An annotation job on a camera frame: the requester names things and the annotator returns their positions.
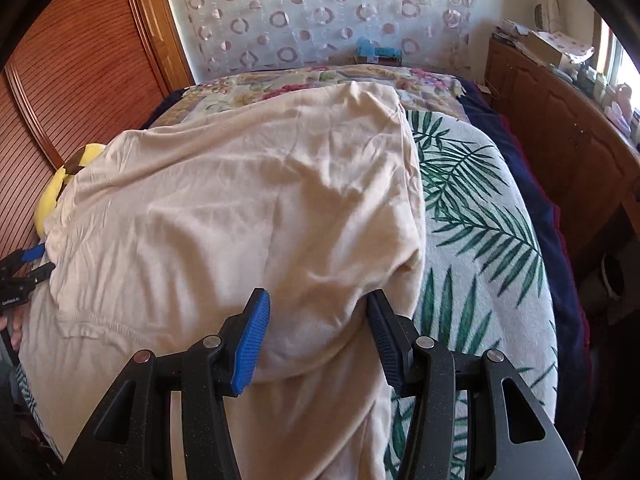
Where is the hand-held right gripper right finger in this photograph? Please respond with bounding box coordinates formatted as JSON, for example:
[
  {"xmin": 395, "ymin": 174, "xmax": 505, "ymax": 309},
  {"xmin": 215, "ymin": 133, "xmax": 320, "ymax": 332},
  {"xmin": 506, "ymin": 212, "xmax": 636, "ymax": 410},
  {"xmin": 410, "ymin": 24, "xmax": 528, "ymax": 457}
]
[{"xmin": 366, "ymin": 291, "xmax": 581, "ymax": 480}]

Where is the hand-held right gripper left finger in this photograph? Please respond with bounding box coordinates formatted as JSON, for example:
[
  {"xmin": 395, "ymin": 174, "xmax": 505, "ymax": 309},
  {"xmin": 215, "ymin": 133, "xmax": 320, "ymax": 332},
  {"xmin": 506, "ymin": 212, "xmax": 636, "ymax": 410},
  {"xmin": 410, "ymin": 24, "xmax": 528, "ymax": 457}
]
[{"xmin": 62, "ymin": 287, "xmax": 272, "ymax": 480}]

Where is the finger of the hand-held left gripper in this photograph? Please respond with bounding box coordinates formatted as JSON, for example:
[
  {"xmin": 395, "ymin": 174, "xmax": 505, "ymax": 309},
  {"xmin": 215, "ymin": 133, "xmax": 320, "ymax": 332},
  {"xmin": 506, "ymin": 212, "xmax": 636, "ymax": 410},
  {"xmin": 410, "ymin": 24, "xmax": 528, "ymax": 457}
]
[
  {"xmin": 0, "ymin": 244, "xmax": 47, "ymax": 275},
  {"xmin": 27, "ymin": 261, "xmax": 56, "ymax": 285}
]

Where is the beige printed t-shirt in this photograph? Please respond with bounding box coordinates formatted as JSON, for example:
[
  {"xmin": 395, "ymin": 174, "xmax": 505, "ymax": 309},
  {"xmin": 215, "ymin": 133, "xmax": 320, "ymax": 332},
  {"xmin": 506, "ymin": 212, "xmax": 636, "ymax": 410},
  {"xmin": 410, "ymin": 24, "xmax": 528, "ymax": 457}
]
[{"xmin": 20, "ymin": 81, "xmax": 427, "ymax": 480}]

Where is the person's left hand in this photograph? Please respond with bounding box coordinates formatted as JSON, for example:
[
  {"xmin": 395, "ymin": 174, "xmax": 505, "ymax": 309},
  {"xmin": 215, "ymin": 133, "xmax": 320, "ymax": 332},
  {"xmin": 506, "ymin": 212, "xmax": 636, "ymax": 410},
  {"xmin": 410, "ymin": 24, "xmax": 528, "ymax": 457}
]
[{"xmin": 0, "ymin": 305, "xmax": 26, "ymax": 351}]

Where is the yellow plush toy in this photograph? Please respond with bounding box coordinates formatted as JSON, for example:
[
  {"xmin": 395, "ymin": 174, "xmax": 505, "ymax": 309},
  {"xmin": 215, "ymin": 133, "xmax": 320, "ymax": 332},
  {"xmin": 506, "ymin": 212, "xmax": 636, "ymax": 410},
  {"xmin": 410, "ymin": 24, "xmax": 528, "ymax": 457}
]
[{"xmin": 34, "ymin": 143, "xmax": 107, "ymax": 238}]

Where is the palm leaf bed sheet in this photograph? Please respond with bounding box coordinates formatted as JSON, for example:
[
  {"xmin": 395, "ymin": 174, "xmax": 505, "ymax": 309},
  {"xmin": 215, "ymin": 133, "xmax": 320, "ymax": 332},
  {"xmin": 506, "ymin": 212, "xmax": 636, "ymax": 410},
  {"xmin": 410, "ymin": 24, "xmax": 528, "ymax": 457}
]
[{"xmin": 15, "ymin": 107, "xmax": 558, "ymax": 480}]

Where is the wooden slatted wardrobe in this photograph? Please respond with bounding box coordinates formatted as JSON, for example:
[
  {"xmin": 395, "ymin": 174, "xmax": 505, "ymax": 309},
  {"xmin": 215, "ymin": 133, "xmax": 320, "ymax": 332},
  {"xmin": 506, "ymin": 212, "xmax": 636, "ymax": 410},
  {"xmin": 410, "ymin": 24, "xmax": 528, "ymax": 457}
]
[{"xmin": 0, "ymin": 0, "xmax": 196, "ymax": 271}]

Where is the white waste bin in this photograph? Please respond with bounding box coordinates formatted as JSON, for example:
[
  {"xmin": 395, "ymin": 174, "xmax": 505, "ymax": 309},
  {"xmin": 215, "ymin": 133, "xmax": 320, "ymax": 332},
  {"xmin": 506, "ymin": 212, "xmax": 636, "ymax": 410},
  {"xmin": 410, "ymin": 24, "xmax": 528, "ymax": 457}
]
[{"xmin": 597, "ymin": 252, "xmax": 629, "ymax": 306}]

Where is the floral blanket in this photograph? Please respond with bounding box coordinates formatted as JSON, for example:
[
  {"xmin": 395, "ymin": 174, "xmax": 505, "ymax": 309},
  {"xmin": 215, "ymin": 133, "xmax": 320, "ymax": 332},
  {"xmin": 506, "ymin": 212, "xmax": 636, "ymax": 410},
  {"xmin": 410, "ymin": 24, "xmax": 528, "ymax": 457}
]
[{"xmin": 180, "ymin": 64, "xmax": 473, "ymax": 126}]

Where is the wooden low cabinet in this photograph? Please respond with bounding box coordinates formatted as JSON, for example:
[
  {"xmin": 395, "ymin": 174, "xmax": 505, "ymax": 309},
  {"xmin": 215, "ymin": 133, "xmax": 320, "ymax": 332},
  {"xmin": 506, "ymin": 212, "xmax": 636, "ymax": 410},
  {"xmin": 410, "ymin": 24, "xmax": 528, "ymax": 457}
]
[{"xmin": 484, "ymin": 37, "xmax": 640, "ymax": 271}]

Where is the pink figurine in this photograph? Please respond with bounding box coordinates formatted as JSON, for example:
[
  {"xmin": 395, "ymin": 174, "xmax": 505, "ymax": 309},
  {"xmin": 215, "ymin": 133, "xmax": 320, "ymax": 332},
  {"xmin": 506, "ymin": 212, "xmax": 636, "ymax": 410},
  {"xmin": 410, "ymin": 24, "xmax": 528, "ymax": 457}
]
[{"xmin": 604, "ymin": 84, "xmax": 635, "ymax": 133}]

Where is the stack of white papers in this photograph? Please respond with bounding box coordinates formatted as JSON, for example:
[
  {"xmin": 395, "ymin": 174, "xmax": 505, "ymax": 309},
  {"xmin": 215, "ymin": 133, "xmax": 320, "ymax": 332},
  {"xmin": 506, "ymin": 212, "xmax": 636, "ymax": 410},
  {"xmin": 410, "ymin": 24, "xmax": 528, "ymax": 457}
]
[{"xmin": 492, "ymin": 19, "xmax": 532, "ymax": 44}]

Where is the sheer circle-patterned curtain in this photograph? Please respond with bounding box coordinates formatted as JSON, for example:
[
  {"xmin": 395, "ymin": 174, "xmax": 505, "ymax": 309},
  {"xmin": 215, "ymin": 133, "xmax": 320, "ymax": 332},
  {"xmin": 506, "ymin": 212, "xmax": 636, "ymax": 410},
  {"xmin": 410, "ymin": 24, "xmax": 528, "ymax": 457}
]
[{"xmin": 159, "ymin": 0, "xmax": 485, "ymax": 86}]

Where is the pink dotted cloth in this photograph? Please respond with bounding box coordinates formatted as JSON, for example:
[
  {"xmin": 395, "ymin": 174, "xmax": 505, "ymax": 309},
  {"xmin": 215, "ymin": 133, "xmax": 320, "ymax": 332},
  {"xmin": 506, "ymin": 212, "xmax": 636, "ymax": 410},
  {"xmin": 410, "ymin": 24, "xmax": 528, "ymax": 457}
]
[{"xmin": 535, "ymin": 30, "xmax": 596, "ymax": 63}]

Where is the window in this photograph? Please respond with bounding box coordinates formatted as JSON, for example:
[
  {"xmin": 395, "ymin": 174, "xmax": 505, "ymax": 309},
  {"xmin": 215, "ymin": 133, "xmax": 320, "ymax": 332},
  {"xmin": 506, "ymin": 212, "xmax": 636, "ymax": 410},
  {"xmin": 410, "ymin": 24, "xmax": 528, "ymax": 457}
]
[{"xmin": 592, "ymin": 10, "xmax": 640, "ymax": 126}]

